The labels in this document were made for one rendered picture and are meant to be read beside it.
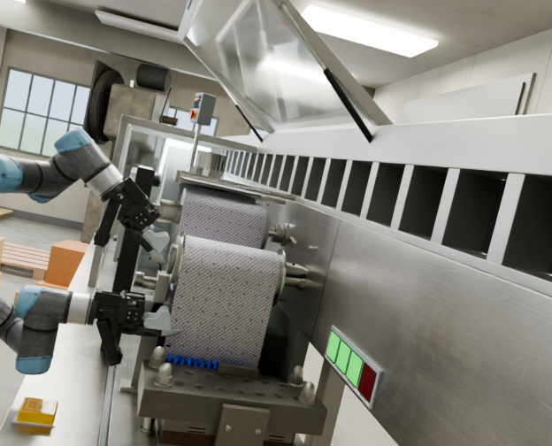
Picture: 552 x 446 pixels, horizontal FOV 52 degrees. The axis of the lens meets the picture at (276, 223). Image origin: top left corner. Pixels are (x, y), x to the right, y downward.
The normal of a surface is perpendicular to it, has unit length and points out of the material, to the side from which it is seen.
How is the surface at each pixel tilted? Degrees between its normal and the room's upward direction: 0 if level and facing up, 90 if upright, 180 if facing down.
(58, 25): 90
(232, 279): 90
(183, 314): 90
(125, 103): 92
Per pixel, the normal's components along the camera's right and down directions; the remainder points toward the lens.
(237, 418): 0.23, 0.14
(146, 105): -0.05, 0.11
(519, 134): -0.95, -0.19
